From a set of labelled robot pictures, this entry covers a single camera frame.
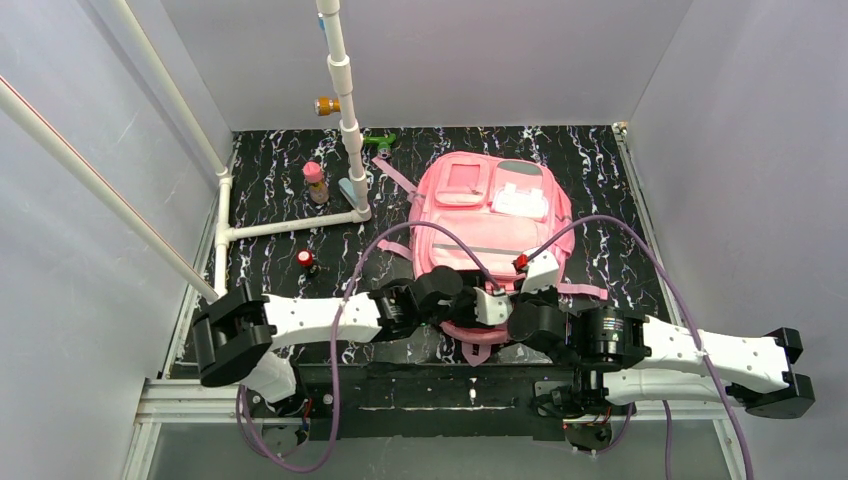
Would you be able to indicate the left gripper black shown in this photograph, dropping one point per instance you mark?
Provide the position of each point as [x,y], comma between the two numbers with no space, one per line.
[465,307]

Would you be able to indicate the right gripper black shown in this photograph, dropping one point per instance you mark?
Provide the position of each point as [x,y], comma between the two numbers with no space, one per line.
[530,317]

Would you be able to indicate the pink student backpack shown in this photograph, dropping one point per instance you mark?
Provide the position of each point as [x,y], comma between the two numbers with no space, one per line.
[476,212]

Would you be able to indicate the red cap small bottle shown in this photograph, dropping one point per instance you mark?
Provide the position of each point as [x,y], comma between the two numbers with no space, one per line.
[306,260]

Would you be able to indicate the light blue eraser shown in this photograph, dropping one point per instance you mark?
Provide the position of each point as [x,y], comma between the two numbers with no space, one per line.
[347,189]

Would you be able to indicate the pink cap bottle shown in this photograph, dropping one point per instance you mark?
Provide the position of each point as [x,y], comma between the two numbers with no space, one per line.
[317,188]

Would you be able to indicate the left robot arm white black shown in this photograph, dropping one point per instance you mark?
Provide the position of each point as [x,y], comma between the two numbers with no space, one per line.
[235,336]

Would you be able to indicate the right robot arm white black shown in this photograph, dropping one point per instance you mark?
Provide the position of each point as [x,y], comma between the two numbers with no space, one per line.
[617,358]

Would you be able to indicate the green white marker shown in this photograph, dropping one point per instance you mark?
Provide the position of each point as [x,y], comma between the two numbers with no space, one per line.
[383,144]

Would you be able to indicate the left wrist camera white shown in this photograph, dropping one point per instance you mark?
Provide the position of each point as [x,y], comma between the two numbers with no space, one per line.
[492,308]

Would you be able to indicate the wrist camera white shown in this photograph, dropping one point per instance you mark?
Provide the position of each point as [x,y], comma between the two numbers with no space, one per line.
[492,308]
[537,270]

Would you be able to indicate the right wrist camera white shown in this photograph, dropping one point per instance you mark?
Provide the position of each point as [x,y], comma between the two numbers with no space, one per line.
[537,270]

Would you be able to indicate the orange bottle at wall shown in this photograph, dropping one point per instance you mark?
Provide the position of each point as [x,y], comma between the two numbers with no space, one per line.
[325,106]

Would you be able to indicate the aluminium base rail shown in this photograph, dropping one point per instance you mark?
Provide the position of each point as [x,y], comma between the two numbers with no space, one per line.
[449,423]

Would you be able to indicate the white pvc pipe frame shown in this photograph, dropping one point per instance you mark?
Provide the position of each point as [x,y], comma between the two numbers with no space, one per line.
[29,119]

